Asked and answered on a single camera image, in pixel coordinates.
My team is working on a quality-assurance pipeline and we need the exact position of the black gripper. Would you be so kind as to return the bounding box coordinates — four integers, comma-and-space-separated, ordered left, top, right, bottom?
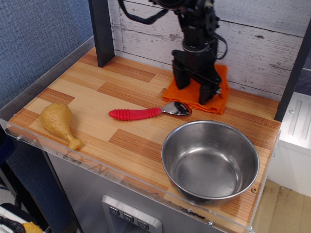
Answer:
172, 46, 222, 105

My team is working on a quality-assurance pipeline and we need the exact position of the orange cloth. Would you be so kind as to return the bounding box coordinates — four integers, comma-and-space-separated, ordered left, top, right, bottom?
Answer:
162, 65, 230, 115

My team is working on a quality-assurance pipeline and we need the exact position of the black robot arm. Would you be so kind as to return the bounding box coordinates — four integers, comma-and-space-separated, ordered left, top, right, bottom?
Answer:
153, 0, 222, 105

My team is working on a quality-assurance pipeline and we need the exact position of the stainless steel bowl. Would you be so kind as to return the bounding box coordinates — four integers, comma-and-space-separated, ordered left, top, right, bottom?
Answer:
161, 120, 260, 206

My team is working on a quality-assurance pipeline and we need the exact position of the white grooved side cabinet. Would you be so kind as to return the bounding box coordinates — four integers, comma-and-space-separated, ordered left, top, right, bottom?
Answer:
267, 92, 311, 197

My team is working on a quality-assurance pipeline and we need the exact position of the plastic toy chicken drumstick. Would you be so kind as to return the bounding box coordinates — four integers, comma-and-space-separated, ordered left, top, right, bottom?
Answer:
39, 103, 82, 150

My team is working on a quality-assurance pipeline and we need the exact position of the clear acrylic table guard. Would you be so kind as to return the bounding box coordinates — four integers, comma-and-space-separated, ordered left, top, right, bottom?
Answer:
0, 38, 280, 233

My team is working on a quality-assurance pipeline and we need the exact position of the silver button panel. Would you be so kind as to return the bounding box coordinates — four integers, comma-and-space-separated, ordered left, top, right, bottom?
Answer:
102, 195, 162, 233

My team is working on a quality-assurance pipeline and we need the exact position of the yellow and black object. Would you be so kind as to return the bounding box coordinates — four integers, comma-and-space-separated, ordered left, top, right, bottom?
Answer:
0, 216, 43, 233

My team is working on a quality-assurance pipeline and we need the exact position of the red-handled metal spoon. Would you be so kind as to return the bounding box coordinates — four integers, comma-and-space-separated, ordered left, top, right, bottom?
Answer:
109, 101, 192, 121

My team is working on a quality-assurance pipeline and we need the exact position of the black cable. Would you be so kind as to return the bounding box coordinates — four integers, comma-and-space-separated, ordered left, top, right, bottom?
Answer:
118, 0, 169, 25

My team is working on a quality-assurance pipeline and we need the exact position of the dark grey right post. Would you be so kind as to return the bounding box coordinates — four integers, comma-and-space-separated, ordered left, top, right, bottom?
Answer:
274, 22, 311, 122

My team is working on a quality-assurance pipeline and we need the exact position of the dark grey post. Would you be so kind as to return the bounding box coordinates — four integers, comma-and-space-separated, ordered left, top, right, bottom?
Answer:
274, 22, 311, 122
88, 0, 115, 67

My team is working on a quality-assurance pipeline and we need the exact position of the dark grey left post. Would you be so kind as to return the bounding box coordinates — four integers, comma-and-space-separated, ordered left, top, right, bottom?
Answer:
88, 0, 115, 67

